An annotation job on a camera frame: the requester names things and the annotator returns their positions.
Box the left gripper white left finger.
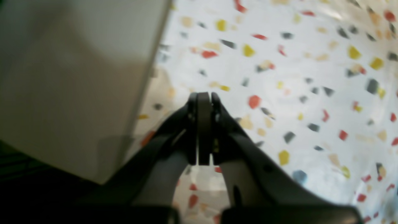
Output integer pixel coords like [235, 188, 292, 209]
[74, 92, 205, 224]

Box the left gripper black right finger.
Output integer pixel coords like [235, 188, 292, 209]
[205, 92, 364, 224]

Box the terrazzo pattern tablecloth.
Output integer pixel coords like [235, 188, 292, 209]
[126, 0, 398, 224]

